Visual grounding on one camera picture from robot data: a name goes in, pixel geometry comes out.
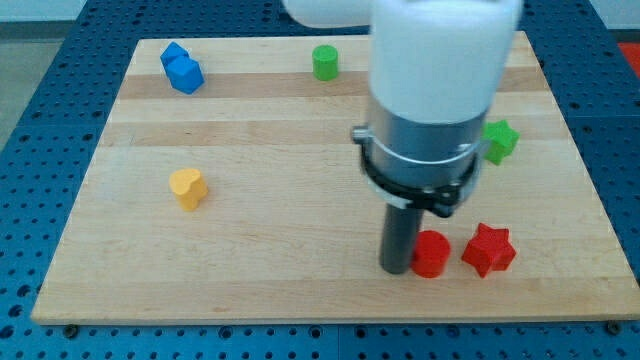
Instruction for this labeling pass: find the wooden board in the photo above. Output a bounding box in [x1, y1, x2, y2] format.
[31, 32, 639, 325]

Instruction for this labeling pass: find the yellow heart block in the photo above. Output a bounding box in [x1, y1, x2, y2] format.
[169, 168, 209, 211]

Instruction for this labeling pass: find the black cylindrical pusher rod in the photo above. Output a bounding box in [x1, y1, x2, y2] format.
[379, 205, 424, 275]

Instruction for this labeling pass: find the blue perforated table plate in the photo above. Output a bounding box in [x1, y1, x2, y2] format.
[1, 1, 639, 359]

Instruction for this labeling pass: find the green star block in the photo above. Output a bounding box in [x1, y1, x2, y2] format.
[482, 119, 520, 165]

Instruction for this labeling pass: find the red star block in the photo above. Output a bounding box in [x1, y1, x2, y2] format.
[461, 223, 517, 278]

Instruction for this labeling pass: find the green cylinder block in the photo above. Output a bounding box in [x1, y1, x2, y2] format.
[312, 45, 339, 81]

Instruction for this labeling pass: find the red cylinder block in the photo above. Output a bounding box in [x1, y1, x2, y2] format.
[411, 230, 451, 278]

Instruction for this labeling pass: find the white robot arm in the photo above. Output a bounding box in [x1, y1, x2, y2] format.
[283, 0, 523, 217]

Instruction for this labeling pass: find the blue cube block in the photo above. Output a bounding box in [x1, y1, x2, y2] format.
[166, 57, 205, 94]

